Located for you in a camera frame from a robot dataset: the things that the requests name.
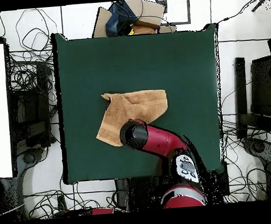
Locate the dark green table cloth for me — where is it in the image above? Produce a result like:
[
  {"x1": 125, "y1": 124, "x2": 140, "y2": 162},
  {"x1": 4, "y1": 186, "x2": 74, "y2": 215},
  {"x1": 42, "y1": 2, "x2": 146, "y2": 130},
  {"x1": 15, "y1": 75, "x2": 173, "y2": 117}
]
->
[{"x1": 51, "y1": 20, "x2": 229, "y2": 185}]

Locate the orange brown cloth item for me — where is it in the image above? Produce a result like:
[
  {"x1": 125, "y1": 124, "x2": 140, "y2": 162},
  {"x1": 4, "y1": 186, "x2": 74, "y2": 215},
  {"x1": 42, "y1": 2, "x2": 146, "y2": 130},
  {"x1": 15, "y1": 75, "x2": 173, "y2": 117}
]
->
[{"x1": 131, "y1": 23, "x2": 158, "y2": 36}]

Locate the blue bag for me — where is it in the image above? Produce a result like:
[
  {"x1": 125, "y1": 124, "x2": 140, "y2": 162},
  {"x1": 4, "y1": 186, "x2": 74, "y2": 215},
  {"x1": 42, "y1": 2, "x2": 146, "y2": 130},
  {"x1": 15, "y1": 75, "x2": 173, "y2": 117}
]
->
[{"x1": 103, "y1": 0, "x2": 139, "y2": 37}]

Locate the large cardboard box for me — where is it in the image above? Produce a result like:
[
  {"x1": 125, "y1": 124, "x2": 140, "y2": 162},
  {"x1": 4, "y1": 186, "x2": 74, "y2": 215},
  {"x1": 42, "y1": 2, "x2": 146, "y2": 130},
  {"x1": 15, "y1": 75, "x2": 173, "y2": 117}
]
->
[{"x1": 124, "y1": 0, "x2": 168, "y2": 32}]

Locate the black equipment rack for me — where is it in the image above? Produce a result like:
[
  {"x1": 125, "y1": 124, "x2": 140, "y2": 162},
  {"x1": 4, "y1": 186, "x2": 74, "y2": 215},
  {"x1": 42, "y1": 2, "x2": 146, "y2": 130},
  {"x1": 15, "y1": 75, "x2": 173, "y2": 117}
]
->
[{"x1": 5, "y1": 60, "x2": 60, "y2": 150}]

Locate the black power strip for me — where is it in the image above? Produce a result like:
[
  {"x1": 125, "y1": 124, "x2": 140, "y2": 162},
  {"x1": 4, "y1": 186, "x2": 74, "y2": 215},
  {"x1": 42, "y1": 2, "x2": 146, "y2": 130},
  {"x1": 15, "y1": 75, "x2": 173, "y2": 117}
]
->
[{"x1": 56, "y1": 194, "x2": 69, "y2": 217}]

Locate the orange terry towel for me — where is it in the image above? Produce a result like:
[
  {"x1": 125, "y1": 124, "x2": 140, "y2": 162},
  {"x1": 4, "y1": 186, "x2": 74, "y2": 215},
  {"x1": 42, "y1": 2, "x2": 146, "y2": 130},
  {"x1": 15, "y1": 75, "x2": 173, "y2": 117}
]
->
[{"x1": 92, "y1": 88, "x2": 172, "y2": 149}]

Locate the dark stand foot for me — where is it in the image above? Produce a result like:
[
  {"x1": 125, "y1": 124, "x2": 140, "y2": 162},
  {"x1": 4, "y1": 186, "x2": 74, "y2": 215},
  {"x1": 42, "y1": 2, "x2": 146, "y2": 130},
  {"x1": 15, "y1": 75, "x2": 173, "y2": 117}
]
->
[
  {"x1": 16, "y1": 146, "x2": 47, "y2": 167},
  {"x1": 241, "y1": 135, "x2": 271, "y2": 166}
]

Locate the black upright bar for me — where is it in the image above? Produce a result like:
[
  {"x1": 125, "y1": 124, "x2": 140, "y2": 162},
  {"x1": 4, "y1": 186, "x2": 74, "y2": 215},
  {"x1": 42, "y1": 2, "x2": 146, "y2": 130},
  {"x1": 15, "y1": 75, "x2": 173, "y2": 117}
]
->
[{"x1": 230, "y1": 56, "x2": 252, "y2": 140}]

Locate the flat cardboard sheet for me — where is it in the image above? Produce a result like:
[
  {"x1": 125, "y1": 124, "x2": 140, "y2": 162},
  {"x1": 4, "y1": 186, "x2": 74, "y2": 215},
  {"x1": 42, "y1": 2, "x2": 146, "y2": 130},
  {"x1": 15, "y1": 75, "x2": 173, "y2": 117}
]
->
[{"x1": 89, "y1": 6, "x2": 115, "y2": 38}]

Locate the black panel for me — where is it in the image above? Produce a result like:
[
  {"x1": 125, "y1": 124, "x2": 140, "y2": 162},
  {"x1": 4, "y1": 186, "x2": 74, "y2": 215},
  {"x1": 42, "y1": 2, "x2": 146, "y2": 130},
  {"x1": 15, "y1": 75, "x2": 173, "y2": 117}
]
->
[{"x1": 247, "y1": 55, "x2": 271, "y2": 120}]

